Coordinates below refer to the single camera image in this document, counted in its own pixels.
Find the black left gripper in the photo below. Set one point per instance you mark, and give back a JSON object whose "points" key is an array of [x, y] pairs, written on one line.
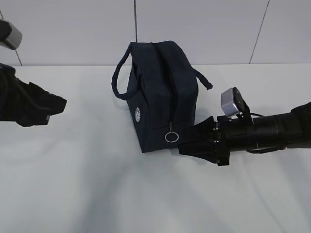
{"points": [[30, 105]]}

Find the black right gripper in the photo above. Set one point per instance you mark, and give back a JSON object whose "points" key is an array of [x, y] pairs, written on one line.
{"points": [[219, 153]]}

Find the navy blue fabric lunch bag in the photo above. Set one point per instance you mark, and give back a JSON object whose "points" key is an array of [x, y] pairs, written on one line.
{"points": [[161, 89]]}

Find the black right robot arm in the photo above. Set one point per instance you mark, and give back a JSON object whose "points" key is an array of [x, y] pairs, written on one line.
{"points": [[265, 134]]}

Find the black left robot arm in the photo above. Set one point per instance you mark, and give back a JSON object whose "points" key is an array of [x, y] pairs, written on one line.
{"points": [[7, 74]]}

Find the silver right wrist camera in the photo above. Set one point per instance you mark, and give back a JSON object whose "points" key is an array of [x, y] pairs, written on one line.
{"points": [[232, 102]]}

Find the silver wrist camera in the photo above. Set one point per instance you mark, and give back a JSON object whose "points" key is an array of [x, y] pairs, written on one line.
{"points": [[10, 36], [232, 102]]}

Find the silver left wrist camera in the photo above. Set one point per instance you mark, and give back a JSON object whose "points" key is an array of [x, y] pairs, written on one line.
{"points": [[10, 36]]}

